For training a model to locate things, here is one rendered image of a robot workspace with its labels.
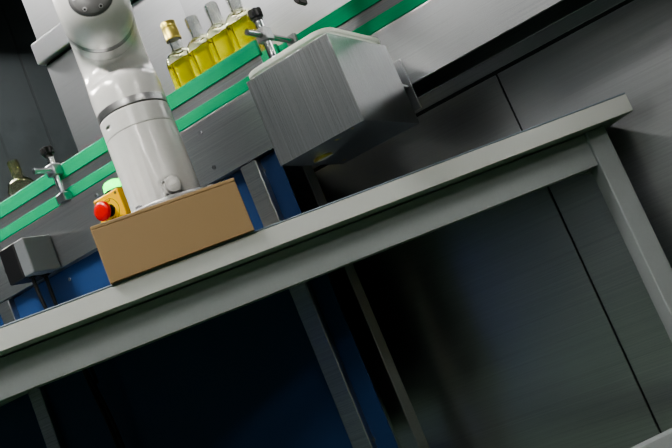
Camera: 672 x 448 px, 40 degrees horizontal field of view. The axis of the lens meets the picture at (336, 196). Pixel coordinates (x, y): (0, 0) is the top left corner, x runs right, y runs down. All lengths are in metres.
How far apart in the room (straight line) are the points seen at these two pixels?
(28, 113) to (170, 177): 3.04
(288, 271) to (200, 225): 0.16
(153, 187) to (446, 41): 0.59
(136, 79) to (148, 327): 0.41
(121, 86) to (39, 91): 2.97
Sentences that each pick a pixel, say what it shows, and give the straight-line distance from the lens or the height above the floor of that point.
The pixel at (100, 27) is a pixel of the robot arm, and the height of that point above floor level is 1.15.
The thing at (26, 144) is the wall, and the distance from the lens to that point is 4.46.
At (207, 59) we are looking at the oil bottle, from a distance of 2.01.
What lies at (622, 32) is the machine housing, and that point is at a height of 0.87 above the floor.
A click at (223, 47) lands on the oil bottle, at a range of 1.98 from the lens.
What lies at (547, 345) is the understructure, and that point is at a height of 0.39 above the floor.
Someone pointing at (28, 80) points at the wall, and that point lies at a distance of 4.56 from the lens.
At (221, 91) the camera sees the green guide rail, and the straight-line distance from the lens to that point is 1.85.
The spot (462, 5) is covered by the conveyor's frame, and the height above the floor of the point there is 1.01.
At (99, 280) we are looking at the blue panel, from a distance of 2.07.
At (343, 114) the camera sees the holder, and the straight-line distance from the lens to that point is 1.48.
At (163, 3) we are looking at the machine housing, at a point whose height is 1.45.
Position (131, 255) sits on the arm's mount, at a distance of 1.44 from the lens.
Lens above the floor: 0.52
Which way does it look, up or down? 9 degrees up
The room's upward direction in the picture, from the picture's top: 23 degrees counter-clockwise
